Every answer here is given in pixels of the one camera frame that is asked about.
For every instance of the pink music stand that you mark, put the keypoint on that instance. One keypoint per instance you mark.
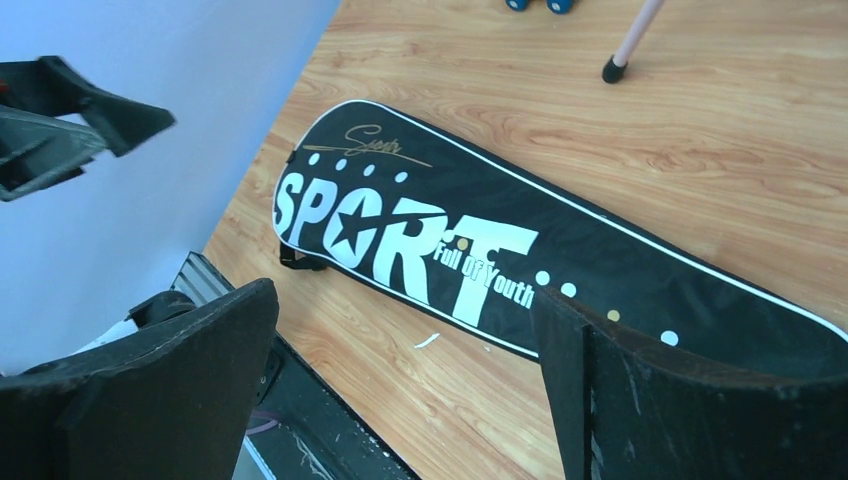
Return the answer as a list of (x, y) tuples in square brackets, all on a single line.
[(615, 68)]

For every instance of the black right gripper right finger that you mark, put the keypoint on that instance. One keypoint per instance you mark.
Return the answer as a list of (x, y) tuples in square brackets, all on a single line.
[(627, 406)]

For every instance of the black table edge strip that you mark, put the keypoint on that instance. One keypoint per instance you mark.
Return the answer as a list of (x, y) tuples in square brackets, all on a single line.
[(302, 429)]

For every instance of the white paper scrap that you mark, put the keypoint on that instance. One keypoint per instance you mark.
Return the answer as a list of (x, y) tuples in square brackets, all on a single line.
[(428, 341)]

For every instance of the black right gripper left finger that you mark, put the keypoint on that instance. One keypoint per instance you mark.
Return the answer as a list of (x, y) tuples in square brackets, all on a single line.
[(171, 401)]

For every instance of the black racket cover bag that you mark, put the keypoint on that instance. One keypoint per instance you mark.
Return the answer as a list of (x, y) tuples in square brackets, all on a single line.
[(433, 220)]

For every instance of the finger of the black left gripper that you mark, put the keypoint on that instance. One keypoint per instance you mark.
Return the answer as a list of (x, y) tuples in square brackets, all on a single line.
[(38, 152), (49, 87)]

